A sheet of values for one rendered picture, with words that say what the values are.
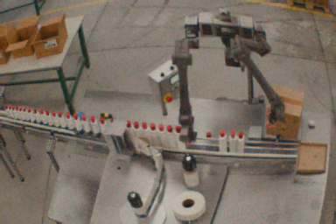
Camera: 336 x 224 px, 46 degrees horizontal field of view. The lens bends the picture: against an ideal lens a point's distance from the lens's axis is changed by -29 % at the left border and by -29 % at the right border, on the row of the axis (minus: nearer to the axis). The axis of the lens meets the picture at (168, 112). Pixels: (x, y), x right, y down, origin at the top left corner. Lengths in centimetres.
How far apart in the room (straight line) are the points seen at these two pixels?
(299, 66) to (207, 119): 196
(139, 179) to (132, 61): 221
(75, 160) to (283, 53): 278
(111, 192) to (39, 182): 152
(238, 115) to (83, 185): 121
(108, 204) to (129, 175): 30
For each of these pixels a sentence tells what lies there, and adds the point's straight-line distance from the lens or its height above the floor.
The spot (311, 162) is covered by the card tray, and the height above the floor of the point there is 83.
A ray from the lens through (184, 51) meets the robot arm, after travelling 289.
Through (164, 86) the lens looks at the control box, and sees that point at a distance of 304.
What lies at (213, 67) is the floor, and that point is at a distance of 514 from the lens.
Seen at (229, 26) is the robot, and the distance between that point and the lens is 332.
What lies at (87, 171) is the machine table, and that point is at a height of 83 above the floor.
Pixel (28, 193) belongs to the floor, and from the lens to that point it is 465.
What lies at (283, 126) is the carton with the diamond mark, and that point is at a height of 97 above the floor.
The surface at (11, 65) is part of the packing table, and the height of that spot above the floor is 78.
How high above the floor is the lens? 361
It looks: 49 degrees down
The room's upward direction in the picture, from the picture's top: 11 degrees counter-clockwise
